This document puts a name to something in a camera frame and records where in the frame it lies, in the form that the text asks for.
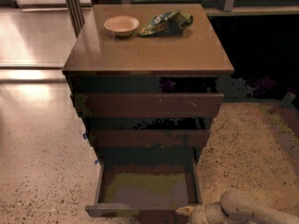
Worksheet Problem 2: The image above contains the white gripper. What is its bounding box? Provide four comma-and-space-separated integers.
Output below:
176, 205, 207, 224

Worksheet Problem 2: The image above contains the drawer brown wood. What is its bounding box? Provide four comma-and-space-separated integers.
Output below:
85, 162, 201, 224

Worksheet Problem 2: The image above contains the middle drawer brown front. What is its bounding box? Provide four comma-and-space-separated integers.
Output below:
87, 129, 210, 147

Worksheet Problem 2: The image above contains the brown wooden drawer cabinet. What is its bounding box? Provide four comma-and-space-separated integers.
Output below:
63, 5, 234, 166

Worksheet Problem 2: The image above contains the top drawer brown front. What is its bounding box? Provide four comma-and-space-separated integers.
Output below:
72, 93, 224, 119

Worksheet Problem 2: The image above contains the green chip bag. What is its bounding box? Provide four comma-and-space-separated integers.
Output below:
139, 10, 193, 37

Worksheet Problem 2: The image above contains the beige round bowl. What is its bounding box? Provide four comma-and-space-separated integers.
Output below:
104, 16, 139, 37

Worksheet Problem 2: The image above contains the metal window frame post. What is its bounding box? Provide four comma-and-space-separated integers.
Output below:
65, 0, 84, 36

